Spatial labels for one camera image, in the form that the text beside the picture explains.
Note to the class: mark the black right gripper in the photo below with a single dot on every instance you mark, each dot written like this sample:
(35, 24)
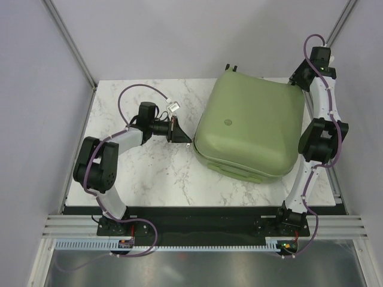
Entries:
(297, 76)

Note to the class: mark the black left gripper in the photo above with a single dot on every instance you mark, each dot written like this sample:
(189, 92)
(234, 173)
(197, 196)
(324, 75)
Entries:
(178, 136)

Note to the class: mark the green hard-shell suitcase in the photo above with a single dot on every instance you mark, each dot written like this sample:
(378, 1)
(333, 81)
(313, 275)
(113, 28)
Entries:
(250, 128)

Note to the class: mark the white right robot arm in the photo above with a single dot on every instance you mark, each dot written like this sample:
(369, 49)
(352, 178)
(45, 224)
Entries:
(319, 145)

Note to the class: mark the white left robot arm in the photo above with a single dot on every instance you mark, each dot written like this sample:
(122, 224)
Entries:
(97, 162)

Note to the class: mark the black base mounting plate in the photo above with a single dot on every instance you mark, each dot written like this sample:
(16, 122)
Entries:
(203, 224)

